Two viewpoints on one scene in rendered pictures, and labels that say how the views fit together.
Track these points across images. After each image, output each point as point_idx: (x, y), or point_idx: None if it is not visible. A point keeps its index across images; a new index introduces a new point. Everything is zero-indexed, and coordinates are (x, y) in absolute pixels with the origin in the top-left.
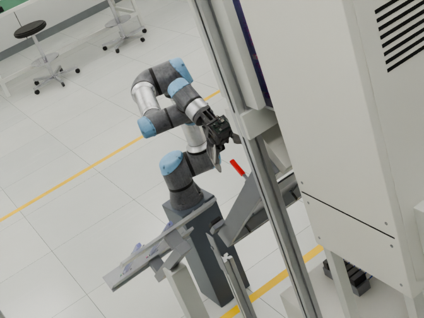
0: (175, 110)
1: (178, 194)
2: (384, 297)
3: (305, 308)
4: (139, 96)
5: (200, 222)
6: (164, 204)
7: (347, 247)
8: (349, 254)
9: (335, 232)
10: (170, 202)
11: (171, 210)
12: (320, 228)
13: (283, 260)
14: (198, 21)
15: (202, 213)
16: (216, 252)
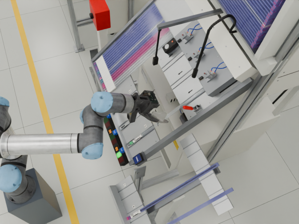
0: (99, 120)
1: (26, 189)
2: None
3: (229, 135)
4: (28, 145)
5: (42, 189)
6: (10, 210)
7: (289, 84)
8: (286, 87)
9: (287, 82)
10: (12, 204)
11: (25, 205)
12: (274, 88)
13: (234, 123)
14: (290, 14)
15: (40, 183)
16: (141, 172)
